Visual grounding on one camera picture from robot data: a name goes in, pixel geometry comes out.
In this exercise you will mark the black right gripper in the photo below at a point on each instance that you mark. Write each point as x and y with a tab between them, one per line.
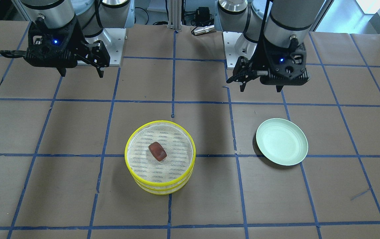
79	39

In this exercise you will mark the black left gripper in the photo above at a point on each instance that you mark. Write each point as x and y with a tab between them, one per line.
259	57

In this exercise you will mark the reddish brown bun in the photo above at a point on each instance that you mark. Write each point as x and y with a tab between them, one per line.
157	151

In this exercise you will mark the yellow rimmed bamboo steamer tray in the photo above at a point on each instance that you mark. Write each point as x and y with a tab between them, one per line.
176	141

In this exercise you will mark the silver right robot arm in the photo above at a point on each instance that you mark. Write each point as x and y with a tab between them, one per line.
93	15

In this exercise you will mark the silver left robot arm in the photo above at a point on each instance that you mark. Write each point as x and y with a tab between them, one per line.
278	32

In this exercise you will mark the pale green plate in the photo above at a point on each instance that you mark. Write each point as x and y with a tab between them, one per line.
282	142

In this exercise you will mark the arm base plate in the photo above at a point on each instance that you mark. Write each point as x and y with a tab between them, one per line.
236	45
114	40

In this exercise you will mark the aluminium frame post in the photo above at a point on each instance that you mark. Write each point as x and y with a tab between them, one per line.
174	12

